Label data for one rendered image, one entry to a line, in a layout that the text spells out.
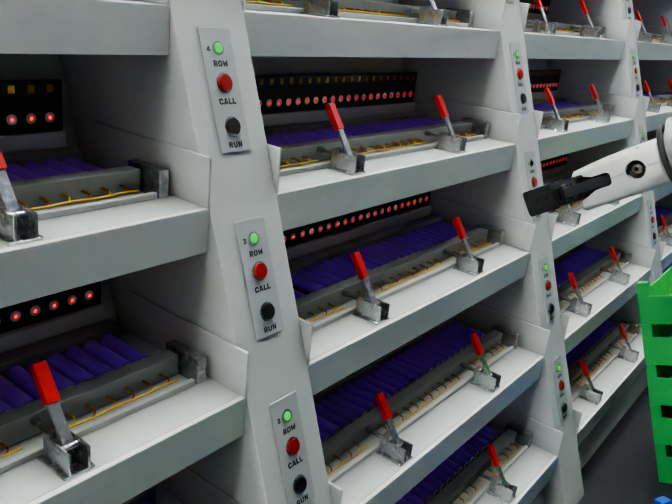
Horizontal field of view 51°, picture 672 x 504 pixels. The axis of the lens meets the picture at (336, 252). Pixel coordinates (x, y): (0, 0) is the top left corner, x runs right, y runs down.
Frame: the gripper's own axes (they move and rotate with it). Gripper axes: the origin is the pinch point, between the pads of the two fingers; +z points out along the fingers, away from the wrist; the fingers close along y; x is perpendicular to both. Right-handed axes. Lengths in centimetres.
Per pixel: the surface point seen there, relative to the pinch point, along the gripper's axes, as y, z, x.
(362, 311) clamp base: -15.3, 21.7, -6.1
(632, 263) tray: 100, 27, -25
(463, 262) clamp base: 11.3, 21.3, -5.8
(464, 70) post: 30.4, 19.7, 25.3
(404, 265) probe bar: 0.5, 24.5, -2.9
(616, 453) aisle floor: 59, 29, -58
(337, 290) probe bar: -15.6, 24.4, -2.6
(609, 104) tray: 98, 19, 15
